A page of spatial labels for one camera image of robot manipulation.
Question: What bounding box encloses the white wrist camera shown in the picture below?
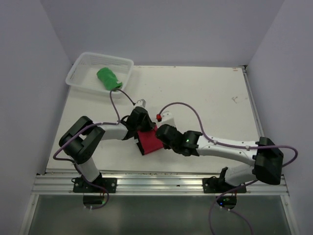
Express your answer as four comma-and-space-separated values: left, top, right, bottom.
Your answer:
134, 99, 146, 108
156, 111, 176, 127

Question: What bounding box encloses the green microfiber towel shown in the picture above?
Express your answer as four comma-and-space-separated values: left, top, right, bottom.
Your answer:
96, 67, 123, 91

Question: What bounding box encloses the white plastic basket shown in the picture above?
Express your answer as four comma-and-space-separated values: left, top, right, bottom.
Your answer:
66, 52, 134, 97

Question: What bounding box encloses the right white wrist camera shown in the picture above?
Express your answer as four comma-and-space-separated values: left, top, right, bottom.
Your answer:
156, 111, 176, 127

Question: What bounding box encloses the aluminium mounting rail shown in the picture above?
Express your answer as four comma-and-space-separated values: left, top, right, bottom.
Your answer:
31, 171, 291, 196

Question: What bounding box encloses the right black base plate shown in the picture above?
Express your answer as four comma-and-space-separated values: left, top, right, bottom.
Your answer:
202, 176, 247, 193

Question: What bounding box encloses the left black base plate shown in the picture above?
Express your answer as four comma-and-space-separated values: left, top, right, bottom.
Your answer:
71, 177, 117, 193

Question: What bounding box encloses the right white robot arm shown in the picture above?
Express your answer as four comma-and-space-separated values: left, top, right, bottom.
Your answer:
156, 124, 284, 192

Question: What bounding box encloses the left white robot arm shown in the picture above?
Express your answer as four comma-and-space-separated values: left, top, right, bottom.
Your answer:
59, 106, 162, 192

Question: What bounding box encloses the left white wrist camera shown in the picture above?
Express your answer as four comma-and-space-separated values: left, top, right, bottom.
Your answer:
134, 99, 146, 108

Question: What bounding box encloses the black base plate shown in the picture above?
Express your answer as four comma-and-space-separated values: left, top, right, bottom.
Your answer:
71, 177, 117, 193
202, 176, 247, 193

